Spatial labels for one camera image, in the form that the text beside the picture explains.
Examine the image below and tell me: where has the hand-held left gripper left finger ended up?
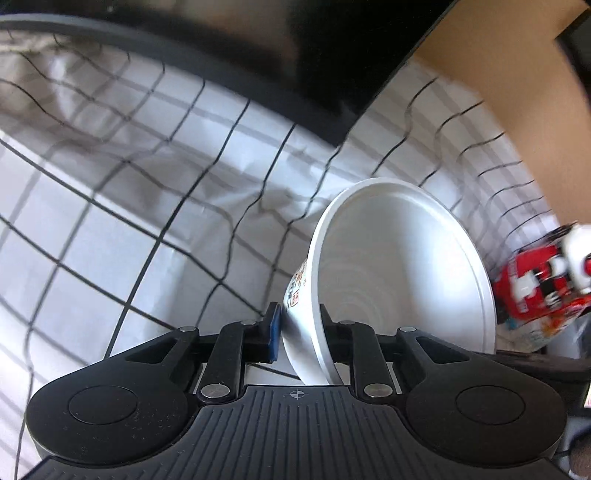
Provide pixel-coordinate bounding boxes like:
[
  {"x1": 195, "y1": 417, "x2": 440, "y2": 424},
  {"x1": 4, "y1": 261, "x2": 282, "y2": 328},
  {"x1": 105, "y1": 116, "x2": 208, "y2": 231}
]
[{"x1": 124, "y1": 302, "x2": 283, "y2": 403}]

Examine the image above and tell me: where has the white instant noodle bowl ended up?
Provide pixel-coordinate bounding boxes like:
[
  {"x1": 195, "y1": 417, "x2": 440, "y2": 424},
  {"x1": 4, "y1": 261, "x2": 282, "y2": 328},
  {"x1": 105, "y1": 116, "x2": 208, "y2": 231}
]
[{"x1": 280, "y1": 178, "x2": 498, "y2": 387}]

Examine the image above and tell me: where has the black framed monitor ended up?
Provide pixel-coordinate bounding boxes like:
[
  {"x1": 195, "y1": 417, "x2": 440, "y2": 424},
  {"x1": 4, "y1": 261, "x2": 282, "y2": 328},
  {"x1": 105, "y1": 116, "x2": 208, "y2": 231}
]
[{"x1": 0, "y1": 0, "x2": 462, "y2": 147}]

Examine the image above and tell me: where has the white checkered tablecloth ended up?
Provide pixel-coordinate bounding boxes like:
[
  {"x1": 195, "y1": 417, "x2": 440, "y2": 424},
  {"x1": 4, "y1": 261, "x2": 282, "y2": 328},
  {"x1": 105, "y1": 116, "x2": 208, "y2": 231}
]
[{"x1": 0, "y1": 18, "x2": 560, "y2": 480}]

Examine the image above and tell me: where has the brown cardboard panel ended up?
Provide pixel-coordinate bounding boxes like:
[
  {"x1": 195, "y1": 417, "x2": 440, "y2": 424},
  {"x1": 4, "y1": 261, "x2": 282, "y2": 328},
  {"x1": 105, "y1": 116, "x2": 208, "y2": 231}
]
[{"x1": 410, "y1": 0, "x2": 591, "y2": 228}]

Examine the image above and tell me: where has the red toy figure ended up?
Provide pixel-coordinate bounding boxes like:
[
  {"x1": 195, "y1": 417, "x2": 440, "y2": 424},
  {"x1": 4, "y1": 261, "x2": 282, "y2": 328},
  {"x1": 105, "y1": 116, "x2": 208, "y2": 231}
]
[{"x1": 492, "y1": 222, "x2": 591, "y2": 331}]

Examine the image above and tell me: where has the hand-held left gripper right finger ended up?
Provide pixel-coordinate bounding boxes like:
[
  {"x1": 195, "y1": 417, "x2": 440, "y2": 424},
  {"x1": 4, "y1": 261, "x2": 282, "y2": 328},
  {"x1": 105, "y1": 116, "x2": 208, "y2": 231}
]
[{"x1": 321, "y1": 306, "x2": 468, "y2": 400}]

